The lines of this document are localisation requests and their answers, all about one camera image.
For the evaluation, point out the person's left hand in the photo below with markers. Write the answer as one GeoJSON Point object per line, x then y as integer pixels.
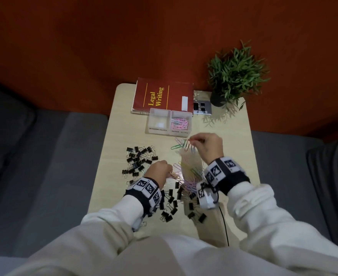
{"type": "Point", "coordinates": [157, 173]}

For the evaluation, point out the person's right hand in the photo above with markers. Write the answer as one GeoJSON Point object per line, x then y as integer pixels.
{"type": "Point", "coordinates": [210, 148]}

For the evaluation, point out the person's right fingers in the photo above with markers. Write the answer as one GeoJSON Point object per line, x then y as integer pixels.
{"type": "Point", "coordinates": [199, 138]}

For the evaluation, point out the person's left fingers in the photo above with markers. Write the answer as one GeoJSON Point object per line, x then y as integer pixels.
{"type": "Point", "coordinates": [167, 168]}

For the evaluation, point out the orange paper clip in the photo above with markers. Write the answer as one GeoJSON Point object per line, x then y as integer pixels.
{"type": "Point", "coordinates": [174, 175]}

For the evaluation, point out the purple paper clip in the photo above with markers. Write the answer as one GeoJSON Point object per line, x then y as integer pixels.
{"type": "Point", "coordinates": [187, 145]}

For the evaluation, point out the person's right forearm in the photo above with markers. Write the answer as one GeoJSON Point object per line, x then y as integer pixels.
{"type": "Point", "coordinates": [269, 218]}

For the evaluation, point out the person's left forearm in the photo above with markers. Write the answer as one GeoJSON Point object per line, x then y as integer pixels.
{"type": "Point", "coordinates": [114, 218]}

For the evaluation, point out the pile of coloured paper clips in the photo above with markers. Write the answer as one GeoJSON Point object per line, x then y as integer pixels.
{"type": "Point", "coordinates": [190, 172]}

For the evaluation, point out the pastel clips heap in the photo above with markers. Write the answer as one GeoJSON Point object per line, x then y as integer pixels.
{"type": "Point", "coordinates": [180, 123]}

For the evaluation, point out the black wrist band with tags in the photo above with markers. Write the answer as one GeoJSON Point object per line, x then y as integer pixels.
{"type": "Point", "coordinates": [225, 172]}
{"type": "Point", "coordinates": [147, 191]}

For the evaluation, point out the pile of black binder clips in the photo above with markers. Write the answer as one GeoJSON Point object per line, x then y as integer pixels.
{"type": "Point", "coordinates": [137, 161]}

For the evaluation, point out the clear plastic organizer box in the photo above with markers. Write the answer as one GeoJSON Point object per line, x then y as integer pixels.
{"type": "Point", "coordinates": [169, 121]}

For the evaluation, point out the black plant pot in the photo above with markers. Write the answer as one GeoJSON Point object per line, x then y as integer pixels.
{"type": "Point", "coordinates": [217, 99]}

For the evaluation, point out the red hardcover book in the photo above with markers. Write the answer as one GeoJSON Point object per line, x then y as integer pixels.
{"type": "Point", "coordinates": [164, 96]}

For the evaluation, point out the green artificial plant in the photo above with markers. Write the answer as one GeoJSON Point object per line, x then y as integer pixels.
{"type": "Point", "coordinates": [236, 70]}

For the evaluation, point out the person's white clothing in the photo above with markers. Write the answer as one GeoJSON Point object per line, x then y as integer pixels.
{"type": "Point", "coordinates": [169, 255]}

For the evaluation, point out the grey sofa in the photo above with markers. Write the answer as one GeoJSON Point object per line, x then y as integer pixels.
{"type": "Point", "coordinates": [42, 158]}

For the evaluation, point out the dark grey cushion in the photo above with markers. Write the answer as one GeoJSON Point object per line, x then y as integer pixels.
{"type": "Point", "coordinates": [334, 192]}

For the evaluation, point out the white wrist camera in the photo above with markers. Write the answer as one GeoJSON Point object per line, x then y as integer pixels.
{"type": "Point", "coordinates": [207, 198]}

